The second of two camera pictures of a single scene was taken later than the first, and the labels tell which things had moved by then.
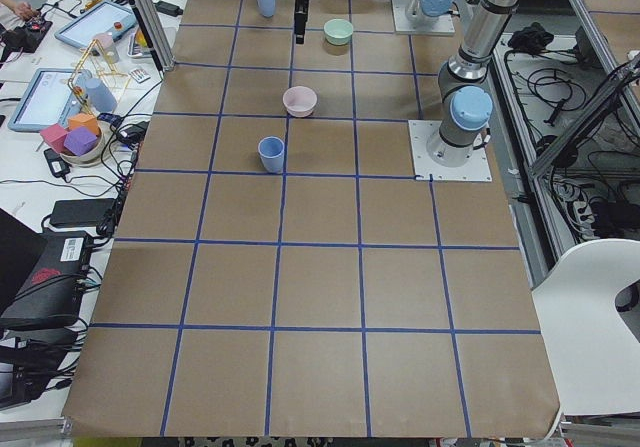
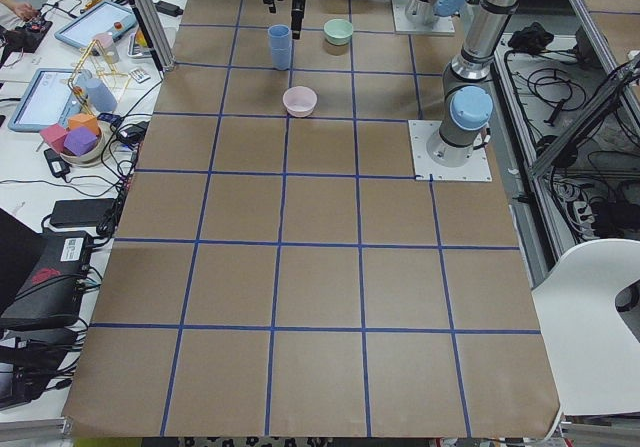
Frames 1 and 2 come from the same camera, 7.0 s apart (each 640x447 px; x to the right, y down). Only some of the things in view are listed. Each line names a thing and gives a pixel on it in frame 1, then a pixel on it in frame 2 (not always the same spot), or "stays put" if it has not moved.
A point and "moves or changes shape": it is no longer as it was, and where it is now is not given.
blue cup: (272, 152) -> (281, 50)
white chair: (593, 347) stays put
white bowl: (299, 101) stays put
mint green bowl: (338, 31) stays put
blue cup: (266, 0) moves or changes shape
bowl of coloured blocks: (80, 143) stays put
